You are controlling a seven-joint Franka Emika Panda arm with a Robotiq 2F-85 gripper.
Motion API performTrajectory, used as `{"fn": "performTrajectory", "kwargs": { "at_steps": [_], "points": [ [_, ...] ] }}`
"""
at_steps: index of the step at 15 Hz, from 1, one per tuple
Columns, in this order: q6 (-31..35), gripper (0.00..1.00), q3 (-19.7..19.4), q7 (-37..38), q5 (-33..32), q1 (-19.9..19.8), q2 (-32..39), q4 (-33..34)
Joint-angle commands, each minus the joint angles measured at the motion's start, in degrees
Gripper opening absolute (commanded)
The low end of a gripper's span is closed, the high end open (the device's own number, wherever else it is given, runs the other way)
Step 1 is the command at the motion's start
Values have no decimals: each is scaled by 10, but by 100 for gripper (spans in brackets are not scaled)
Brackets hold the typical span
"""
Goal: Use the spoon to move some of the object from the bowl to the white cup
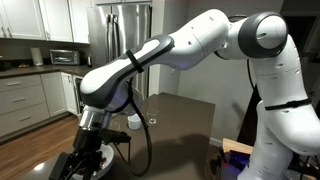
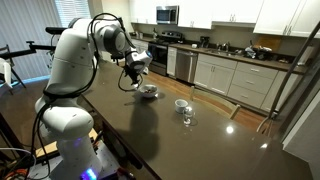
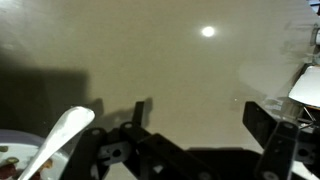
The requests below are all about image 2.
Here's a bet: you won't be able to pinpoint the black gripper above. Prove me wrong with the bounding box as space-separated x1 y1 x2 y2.
127 65 143 90

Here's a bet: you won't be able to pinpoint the white ceramic bowl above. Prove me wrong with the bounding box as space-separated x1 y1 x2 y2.
138 83 160 99

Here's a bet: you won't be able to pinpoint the white ceramic cup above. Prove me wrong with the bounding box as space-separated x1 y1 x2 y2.
174 98 190 114

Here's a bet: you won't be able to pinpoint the black and steel stove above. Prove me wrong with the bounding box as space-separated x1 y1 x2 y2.
147 30 185 77

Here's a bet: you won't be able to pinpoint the stainless steel dishwasher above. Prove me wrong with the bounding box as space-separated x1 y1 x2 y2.
175 49 199 84

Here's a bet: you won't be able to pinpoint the clear drinking glass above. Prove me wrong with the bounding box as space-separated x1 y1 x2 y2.
182 105 195 126

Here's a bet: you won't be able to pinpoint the stainless steel microwave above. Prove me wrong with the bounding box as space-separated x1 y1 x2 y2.
155 5 180 26

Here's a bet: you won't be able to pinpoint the black coffee maker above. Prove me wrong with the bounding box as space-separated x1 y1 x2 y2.
199 35 211 49

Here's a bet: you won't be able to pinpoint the green houseplant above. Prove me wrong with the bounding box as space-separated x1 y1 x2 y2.
46 49 58 73

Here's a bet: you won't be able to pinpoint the metal kitchen faucet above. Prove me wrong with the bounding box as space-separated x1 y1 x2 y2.
216 41 232 53

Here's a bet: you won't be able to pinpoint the white window blind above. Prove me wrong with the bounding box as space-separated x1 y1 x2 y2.
54 0 93 28

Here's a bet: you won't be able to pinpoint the light wooden chair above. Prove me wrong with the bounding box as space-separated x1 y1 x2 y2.
189 85 242 121

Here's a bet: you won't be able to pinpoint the wooden board under robot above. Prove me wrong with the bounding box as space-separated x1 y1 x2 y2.
34 128 99 158

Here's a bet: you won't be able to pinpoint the black tripod boom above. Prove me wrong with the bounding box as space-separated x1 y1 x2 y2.
0 26 69 61

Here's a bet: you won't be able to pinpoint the white base cabinets with drawers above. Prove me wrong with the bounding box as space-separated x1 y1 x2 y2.
193 53 303 113

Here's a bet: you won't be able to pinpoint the pile of dishes and cloth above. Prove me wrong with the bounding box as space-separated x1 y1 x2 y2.
244 44 273 62

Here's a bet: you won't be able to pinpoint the wooden cutting board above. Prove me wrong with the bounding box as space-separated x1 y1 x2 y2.
255 34 283 53

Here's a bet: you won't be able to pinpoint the grey metal stand pole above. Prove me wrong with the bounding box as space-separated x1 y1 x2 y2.
256 20 320 134

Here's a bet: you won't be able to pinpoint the white paper towel roll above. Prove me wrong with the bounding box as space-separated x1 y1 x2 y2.
297 45 316 66

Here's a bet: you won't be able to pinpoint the grey perforated robot base plate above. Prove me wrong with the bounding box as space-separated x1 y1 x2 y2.
28 139 123 180

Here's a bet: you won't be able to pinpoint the white wall cabinet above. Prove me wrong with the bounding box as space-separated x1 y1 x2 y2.
253 0 320 38
129 0 264 30

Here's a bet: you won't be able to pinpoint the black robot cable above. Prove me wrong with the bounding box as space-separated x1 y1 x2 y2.
28 12 145 180

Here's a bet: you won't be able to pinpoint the orange cable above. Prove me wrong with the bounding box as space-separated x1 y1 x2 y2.
0 168 29 180

